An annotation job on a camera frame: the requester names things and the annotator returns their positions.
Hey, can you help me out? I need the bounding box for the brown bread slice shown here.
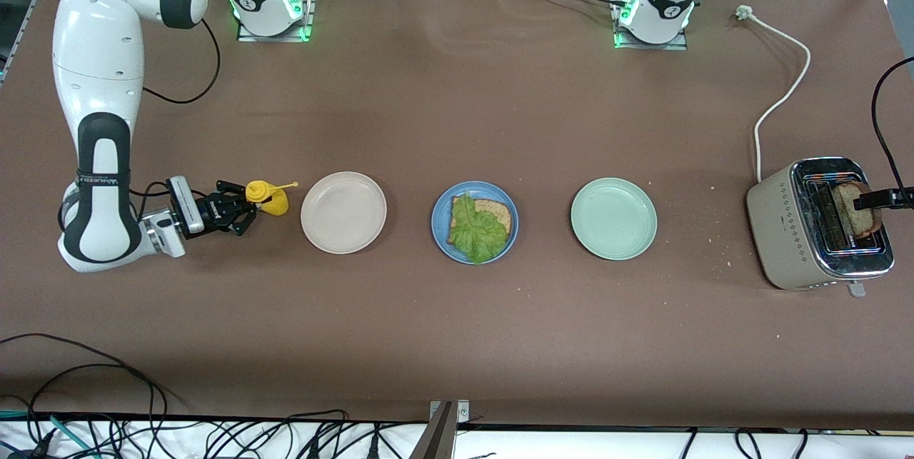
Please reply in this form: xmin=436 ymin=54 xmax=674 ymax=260
xmin=448 ymin=198 xmax=513 ymax=246
xmin=832 ymin=181 xmax=883 ymax=237

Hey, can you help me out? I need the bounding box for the yellow squeeze bottle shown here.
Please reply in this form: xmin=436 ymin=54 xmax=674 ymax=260
xmin=245 ymin=180 xmax=299 ymax=217

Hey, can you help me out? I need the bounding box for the green lettuce leaf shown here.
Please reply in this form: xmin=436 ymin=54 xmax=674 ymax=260
xmin=450 ymin=193 xmax=509 ymax=265

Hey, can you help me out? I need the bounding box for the white round plate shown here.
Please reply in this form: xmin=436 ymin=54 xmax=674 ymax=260
xmin=300 ymin=171 xmax=388 ymax=255

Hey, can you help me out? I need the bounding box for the blue round plate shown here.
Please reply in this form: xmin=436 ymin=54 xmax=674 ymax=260
xmin=431 ymin=181 xmax=520 ymax=265

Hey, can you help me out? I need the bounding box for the pale green round plate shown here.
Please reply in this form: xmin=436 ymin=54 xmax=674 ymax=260
xmin=570 ymin=177 xmax=658 ymax=261

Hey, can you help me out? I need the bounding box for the beige chrome toaster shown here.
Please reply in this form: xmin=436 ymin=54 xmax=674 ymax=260
xmin=745 ymin=156 xmax=895 ymax=298

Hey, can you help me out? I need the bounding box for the long looped black cable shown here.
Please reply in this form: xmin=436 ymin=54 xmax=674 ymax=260
xmin=0 ymin=334 xmax=169 ymax=459

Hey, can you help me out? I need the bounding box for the teal cable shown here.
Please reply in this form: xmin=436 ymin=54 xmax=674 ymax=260
xmin=0 ymin=410 xmax=97 ymax=459

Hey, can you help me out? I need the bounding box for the white toaster power cable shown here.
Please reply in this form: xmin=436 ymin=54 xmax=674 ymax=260
xmin=735 ymin=5 xmax=812 ymax=183

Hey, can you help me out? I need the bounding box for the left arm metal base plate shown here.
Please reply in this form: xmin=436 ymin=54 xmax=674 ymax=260
xmin=613 ymin=0 xmax=690 ymax=51

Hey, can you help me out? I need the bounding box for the metal table bracket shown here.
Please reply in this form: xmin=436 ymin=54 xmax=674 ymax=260
xmin=408 ymin=400 xmax=471 ymax=459

